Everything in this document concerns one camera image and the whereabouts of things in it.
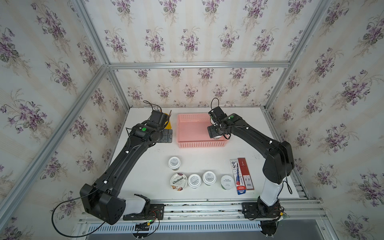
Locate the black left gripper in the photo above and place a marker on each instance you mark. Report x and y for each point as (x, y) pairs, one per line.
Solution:
(167, 135)

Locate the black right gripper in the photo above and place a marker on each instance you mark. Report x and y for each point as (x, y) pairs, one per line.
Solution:
(211, 133)

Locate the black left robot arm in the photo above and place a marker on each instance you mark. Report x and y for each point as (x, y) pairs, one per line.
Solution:
(101, 199)

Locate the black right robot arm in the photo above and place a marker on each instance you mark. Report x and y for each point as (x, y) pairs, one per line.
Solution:
(279, 160)

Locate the pink plastic basket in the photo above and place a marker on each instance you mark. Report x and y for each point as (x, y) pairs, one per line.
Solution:
(192, 132)

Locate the white yogurt cup back left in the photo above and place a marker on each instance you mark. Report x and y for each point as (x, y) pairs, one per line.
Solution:
(174, 163)

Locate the Chobani yogurt cup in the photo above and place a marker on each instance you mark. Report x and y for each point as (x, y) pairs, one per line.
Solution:
(179, 182)

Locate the green rimmed yogurt cup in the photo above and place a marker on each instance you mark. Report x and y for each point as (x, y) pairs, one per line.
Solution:
(227, 182)

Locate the yellow metal pencil cup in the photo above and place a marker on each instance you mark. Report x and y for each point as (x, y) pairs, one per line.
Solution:
(169, 126)

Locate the red pencil box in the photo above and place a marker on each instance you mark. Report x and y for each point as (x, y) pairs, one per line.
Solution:
(246, 174)

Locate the small circuit board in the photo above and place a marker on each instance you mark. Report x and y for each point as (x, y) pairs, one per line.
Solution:
(142, 227)

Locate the white ventilation grille strip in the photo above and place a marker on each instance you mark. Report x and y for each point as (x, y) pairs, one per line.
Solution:
(178, 227)

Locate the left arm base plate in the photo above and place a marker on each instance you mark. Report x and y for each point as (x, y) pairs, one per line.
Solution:
(151, 212)

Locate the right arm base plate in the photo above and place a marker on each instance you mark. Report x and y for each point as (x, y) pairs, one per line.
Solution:
(258, 210)

